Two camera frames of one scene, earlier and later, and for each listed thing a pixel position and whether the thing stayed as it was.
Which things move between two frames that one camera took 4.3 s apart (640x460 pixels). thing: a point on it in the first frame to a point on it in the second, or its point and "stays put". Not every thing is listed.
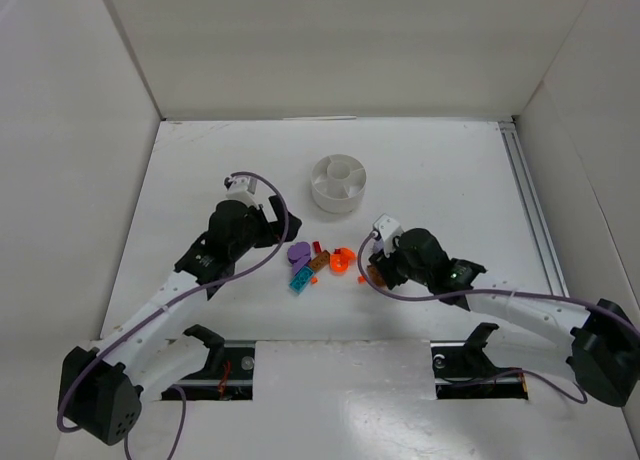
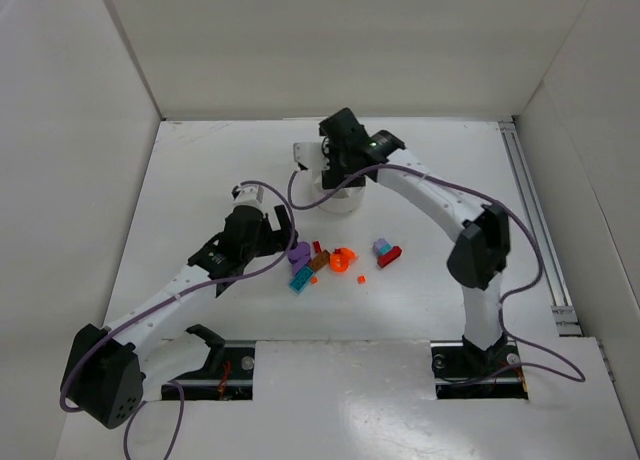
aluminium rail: (531, 201) stays put
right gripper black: (383, 266) to (331, 178)
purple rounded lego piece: (299, 255) stays put
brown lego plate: (320, 261) stays put
